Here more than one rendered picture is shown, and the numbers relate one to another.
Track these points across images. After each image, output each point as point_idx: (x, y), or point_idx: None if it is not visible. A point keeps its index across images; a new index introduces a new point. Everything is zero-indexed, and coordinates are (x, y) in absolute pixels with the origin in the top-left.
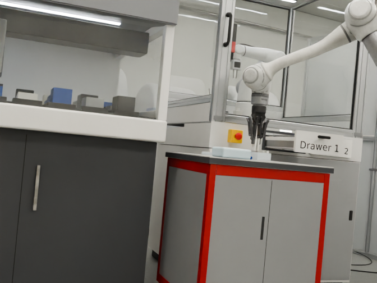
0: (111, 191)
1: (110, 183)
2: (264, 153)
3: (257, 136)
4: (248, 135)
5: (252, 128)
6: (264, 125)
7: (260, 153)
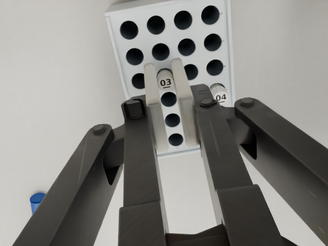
0: None
1: None
2: (189, 152)
3: (195, 112)
4: (91, 131)
5: (125, 179)
6: (318, 222)
7: (158, 157)
